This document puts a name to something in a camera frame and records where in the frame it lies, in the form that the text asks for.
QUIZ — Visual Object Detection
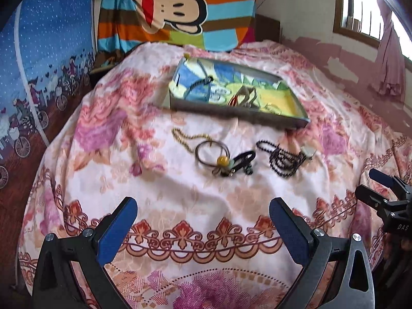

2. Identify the black bead necklace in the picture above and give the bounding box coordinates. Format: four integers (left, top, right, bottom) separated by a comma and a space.
255, 139, 318, 178

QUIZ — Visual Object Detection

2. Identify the brown hair tie yellow bead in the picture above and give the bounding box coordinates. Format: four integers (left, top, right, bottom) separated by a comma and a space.
195, 140, 230, 169

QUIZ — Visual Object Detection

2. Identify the beige square buckle bracelet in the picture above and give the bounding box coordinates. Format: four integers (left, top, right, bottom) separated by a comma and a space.
236, 84, 260, 108

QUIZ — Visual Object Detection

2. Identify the blue silicone watch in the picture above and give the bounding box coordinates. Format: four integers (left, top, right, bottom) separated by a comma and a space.
179, 59, 232, 105

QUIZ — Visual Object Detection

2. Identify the pink floral bed sheet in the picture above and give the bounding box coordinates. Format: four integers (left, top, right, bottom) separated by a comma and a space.
18, 41, 411, 308

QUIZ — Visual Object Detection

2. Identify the pink window curtain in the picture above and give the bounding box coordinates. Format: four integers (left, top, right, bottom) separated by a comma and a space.
370, 0, 406, 102

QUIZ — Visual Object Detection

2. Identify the grey tray with dinosaur towel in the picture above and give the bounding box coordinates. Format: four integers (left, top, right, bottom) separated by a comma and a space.
164, 57, 310, 129

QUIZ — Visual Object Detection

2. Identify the wooden framed window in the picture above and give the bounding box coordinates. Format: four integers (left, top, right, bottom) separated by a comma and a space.
332, 0, 412, 62

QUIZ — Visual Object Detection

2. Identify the dark wooden headboard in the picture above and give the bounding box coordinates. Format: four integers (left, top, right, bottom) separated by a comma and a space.
255, 14, 281, 42

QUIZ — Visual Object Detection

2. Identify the blue bicycle print curtain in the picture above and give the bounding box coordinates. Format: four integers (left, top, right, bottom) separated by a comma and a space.
1, 0, 94, 188

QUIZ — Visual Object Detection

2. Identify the striped monkey cartoon blanket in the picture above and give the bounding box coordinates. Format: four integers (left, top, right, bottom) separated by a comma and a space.
97, 0, 256, 53

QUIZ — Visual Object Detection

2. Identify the gold chain necklace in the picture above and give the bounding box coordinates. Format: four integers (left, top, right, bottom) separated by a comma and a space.
170, 127, 214, 154

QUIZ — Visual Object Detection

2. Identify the red bracelet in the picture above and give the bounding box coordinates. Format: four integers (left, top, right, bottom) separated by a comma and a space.
228, 92, 247, 108

